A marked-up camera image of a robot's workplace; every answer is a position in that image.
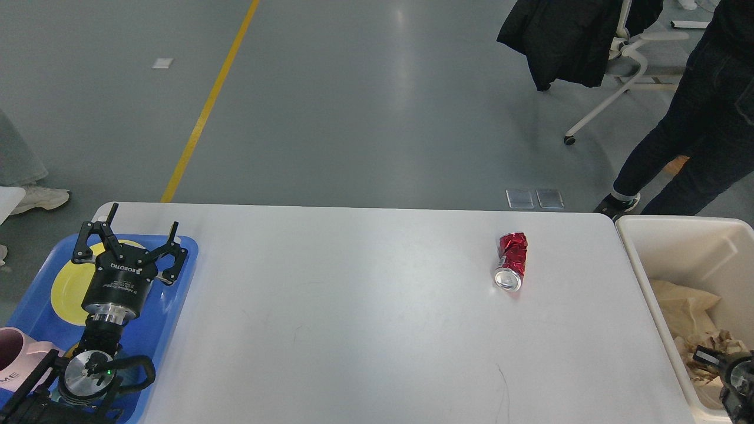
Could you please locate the pink mug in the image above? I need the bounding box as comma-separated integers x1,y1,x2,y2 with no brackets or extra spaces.
1,327,59,392

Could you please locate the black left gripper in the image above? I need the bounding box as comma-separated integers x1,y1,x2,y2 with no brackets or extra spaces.
72,203,189,326

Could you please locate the person with tan boots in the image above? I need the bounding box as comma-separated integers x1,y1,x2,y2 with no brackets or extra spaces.
663,155,689,176

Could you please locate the white waste bin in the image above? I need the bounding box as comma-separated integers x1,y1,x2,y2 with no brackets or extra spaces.
616,216,753,423

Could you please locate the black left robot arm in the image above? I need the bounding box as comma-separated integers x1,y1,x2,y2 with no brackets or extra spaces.
2,204,199,423

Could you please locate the floor outlet plate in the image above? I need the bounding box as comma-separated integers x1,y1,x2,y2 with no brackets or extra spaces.
536,190,565,210
506,190,535,210

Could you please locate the crushed red can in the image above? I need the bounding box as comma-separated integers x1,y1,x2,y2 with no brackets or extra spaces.
494,233,528,292

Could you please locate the brown paper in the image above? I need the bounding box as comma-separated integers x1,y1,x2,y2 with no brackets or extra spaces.
673,329,752,413

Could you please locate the white office chair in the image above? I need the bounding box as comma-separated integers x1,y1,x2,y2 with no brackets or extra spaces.
563,1,689,145

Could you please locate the person in light clothes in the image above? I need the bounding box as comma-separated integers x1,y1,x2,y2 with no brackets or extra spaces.
1,112,70,216

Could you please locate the black jacket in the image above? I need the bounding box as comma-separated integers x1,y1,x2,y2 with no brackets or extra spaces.
496,0,665,92

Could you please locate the blue plastic tray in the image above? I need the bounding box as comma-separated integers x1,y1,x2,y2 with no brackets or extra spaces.
0,233,199,424

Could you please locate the person in dark jeans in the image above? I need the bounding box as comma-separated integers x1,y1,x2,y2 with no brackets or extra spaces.
595,1,753,219

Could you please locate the white desk leg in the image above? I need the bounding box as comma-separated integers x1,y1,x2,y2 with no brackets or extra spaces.
670,1,719,29

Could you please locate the brown paper bag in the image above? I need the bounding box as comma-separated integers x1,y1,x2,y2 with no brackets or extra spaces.
650,279,721,338

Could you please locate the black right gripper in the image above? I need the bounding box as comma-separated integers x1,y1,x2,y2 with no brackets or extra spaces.
692,345,753,423

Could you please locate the left floor outlet plate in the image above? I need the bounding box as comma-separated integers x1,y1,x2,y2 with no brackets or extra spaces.
506,190,535,210

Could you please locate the right floor outlet plate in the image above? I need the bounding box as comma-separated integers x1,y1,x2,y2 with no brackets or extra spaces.
536,190,565,210

